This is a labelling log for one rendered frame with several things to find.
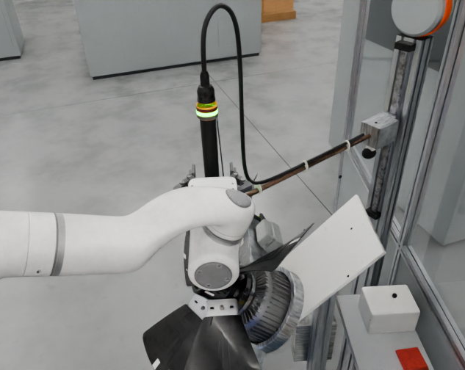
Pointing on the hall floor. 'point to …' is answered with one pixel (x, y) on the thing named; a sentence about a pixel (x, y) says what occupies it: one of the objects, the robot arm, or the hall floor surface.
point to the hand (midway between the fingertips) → (212, 171)
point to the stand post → (320, 334)
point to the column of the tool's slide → (406, 120)
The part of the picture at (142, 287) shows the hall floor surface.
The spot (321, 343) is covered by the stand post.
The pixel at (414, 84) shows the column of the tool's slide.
